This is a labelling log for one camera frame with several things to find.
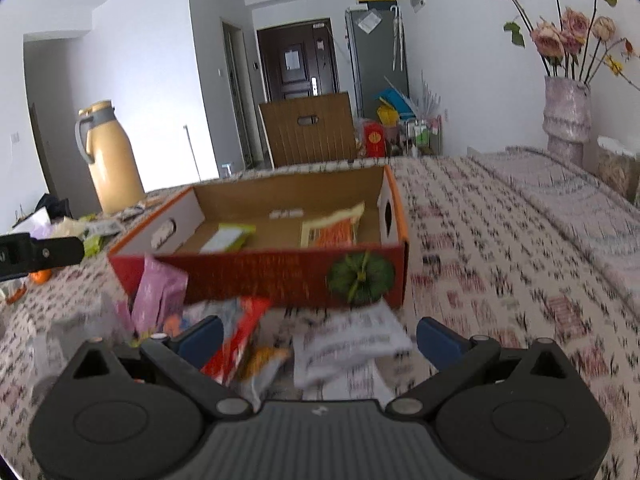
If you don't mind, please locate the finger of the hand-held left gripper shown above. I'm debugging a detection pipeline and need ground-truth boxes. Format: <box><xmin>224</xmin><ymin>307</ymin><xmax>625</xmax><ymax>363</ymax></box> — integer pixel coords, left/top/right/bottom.
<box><xmin>30</xmin><ymin>236</ymin><xmax>84</xmax><ymax>268</ymax></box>

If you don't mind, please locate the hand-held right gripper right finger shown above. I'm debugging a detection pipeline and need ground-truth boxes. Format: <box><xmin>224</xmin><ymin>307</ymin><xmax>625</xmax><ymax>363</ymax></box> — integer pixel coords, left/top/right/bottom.
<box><xmin>390</xmin><ymin>317</ymin><xmax>583</xmax><ymax>420</ymax></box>

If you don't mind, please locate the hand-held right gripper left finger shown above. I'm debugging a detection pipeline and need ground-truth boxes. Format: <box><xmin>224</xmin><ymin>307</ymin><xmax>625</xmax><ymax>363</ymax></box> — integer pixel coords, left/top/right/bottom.
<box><xmin>59</xmin><ymin>316</ymin><xmax>252</xmax><ymax>422</ymax></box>

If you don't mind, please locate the red snack packet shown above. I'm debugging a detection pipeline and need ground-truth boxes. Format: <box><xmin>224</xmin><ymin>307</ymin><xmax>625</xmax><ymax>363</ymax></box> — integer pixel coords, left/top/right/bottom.
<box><xmin>200</xmin><ymin>297</ymin><xmax>273</xmax><ymax>387</ymax></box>

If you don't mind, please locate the pink snack packet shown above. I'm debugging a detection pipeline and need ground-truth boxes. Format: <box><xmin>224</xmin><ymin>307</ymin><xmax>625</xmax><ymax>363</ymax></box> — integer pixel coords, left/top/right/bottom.
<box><xmin>131</xmin><ymin>255</ymin><xmax>189</xmax><ymax>337</ymax></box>

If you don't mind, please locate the orange cardboard box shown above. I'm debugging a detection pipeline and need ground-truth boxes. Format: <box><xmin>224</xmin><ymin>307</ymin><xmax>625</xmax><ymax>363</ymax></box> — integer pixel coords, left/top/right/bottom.
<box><xmin>107</xmin><ymin>164</ymin><xmax>410</xmax><ymax>310</ymax></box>

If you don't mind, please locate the white snack packet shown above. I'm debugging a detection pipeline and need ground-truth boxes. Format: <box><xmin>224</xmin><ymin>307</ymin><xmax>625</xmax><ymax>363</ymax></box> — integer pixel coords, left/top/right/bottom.
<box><xmin>292</xmin><ymin>305</ymin><xmax>416</xmax><ymax>389</ymax></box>

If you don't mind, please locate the black bag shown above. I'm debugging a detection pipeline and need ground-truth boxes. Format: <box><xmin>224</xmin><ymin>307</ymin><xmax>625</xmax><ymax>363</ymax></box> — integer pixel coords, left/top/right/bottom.
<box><xmin>35</xmin><ymin>194</ymin><xmax>73</xmax><ymax>221</ymax></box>

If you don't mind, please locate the yellow thermos jug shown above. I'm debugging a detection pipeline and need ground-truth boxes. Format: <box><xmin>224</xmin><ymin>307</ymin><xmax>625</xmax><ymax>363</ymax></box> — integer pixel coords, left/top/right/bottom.
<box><xmin>75</xmin><ymin>100</ymin><xmax>146</xmax><ymax>216</ymax></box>

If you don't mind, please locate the light green snack packet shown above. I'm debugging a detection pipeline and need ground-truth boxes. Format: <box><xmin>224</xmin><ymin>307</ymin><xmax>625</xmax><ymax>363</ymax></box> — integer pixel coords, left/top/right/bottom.
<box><xmin>200</xmin><ymin>224</ymin><xmax>257</xmax><ymax>254</ymax></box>

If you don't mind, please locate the orange snack packet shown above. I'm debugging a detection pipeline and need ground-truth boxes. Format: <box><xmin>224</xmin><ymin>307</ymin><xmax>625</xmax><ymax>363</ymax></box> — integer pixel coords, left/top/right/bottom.
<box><xmin>300</xmin><ymin>202</ymin><xmax>366</xmax><ymax>249</ymax></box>

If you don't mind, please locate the folded grey patterned cloth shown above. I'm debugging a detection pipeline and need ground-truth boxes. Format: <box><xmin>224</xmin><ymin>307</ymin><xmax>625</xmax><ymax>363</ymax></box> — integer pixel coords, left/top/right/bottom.
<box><xmin>467</xmin><ymin>145</ymin><xmax>640</xmax><ymax>321</ymax></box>

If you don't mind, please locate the metal storage cart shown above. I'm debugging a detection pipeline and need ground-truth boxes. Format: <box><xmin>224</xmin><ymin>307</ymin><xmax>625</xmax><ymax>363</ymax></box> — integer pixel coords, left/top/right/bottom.
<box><xmin>402</xmin><ymin>117</ymin><xmax>443</xmax><ymax>158</ymax></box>

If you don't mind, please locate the red gift box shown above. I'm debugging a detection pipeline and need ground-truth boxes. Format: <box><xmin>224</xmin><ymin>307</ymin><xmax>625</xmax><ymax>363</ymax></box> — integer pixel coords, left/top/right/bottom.
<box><xmin>362</xmin><ymin>121</ymin><xmax>388</xmax><ymax>158</ymax></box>

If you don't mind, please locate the wooden chair back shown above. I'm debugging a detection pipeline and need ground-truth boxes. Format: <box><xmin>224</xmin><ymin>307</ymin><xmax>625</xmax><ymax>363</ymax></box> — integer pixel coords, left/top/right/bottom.
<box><xmin>258</xmin><ymin>92</ymin><xmax>358</xmax><ymax>170</ymax></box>

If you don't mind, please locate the grey interior door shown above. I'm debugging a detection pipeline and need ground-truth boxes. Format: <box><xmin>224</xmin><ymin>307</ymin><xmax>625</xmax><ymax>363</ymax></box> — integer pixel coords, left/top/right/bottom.
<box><xmin>221</xmin><ymin>19</ymin><xmax>253</xmax><ymax>168</ymax></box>

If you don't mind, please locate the dried lavender bunch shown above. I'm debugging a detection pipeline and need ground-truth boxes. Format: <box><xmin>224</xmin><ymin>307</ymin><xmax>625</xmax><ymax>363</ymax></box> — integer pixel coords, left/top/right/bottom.
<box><xmin>420</xmin><ymin>72</ymin><xmax>443</xmax><ymax>118</ymax></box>

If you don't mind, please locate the blue bag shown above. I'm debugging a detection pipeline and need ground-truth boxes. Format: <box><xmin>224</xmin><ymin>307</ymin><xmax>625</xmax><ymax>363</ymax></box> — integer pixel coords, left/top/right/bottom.
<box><xmin>377</xmin><ymin>89</ymin><xmax>413</xmax><ymax>111</ymax></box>

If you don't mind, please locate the beige storage container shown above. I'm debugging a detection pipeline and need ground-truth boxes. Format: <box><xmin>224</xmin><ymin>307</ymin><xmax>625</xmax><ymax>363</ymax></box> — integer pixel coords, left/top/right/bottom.
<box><xmin>597</xmin><ymin>136</ymin><xmax>640</xmax><ymax>198</ymax></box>

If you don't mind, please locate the pink textured vase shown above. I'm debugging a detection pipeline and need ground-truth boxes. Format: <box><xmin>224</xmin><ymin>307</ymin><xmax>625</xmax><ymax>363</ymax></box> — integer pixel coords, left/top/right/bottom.
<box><xmin>542</xmin><ymin>76</ymin><xmax>592</xmax><ymax>168</ymax></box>

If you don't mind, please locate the dark brown door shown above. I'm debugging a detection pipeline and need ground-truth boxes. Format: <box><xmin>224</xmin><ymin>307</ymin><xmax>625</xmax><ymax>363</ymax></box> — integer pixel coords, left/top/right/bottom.
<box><xmin>256</xmin><ymin>17</ymin><xmax>341</xmax><ymax>106</ymax></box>

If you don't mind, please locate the grey refrigerator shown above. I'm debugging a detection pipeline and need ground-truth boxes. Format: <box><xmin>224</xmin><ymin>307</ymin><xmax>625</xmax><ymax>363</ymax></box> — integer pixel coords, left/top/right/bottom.
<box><xmin>345</xmin><ymin>2</ymin><xmax>410</xmax><ymax>118</ymax></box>

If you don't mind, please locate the dried pink rose bouquet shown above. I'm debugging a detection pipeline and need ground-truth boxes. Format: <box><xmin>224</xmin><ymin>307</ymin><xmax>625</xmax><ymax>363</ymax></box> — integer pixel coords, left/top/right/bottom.
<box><xmin>472</xmin><ymin>0</ymin><xmax>640</xmax><ymax>83</ymax></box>

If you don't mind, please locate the paper sheet on refrigerator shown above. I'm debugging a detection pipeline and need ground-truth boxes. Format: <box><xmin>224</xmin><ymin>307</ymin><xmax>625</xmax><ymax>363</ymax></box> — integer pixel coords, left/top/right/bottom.
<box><xmin>356</xmin><ymin>10</ymin><xmax>383</xmax><ymax>35</ymax></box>

